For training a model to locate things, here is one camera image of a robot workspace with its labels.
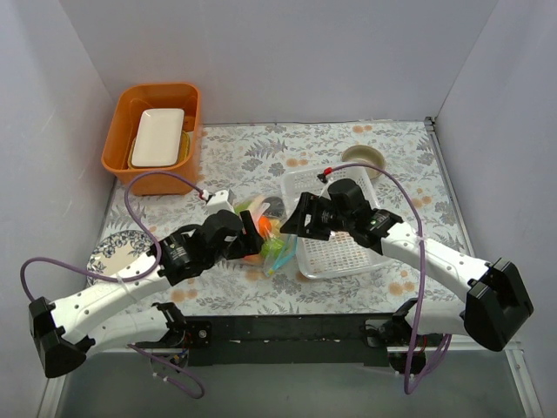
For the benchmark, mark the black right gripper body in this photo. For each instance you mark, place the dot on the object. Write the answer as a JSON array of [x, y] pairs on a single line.
[[313, 218]]

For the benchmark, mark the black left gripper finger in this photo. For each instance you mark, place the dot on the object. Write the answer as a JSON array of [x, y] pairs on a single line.
[[250, 239], [236, 250]]

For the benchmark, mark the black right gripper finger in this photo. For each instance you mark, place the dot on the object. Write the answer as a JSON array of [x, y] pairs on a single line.
[[321, 233], [302, 221]]

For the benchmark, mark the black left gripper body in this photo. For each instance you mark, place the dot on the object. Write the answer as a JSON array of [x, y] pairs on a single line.
[[243, 240]]

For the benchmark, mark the orange fruit toy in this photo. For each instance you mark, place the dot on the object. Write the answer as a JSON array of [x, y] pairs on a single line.
[[264, 227]]

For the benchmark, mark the dark brown mangosteen toy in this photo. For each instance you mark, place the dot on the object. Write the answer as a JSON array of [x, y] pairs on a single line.
[[276, 207]]

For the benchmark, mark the clear zip top bag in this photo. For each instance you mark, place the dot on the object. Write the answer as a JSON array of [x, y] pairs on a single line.
[[272, 265]]

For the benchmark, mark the peach toy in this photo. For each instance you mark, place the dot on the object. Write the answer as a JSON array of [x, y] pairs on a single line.
[[255, 260]]

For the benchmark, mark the green fruit toy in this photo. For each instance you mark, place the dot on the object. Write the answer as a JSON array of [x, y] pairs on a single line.
[[272, 247]]

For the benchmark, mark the yellow pear toy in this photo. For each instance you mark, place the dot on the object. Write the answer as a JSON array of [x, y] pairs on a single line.
[[276, 225]]

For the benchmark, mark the white radish toy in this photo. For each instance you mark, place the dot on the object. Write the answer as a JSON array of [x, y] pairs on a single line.
[[258, 206]]

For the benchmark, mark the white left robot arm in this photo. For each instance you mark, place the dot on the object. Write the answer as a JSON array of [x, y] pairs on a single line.
[[68, 331]]

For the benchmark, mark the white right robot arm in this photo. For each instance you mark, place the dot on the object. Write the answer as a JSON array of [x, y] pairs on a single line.
[[493, 300]]

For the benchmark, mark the white plastic basket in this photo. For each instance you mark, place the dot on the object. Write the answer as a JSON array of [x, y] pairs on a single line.
[[339, 256]]

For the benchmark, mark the beige ceramic bowl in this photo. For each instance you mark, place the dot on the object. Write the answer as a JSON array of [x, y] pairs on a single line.
[[365, 154]]

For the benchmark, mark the blue patterned plate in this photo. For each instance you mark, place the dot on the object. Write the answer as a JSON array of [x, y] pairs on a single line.
[[117, 251]]

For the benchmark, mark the floral table mat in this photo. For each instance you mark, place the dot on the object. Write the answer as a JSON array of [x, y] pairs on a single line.
[[274, 164]]

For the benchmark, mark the yellow container in bin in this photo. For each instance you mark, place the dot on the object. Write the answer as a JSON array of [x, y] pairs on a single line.
[[149, 155]]

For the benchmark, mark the black base bar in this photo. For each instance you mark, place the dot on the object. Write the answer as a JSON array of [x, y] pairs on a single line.
[[358, 338]]

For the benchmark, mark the white rectangular plate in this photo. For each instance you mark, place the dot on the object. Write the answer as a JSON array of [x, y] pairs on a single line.
[[160, 127]]

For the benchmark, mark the orange plastic bin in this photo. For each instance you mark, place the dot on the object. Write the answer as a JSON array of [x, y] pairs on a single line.
[[175, 179]]

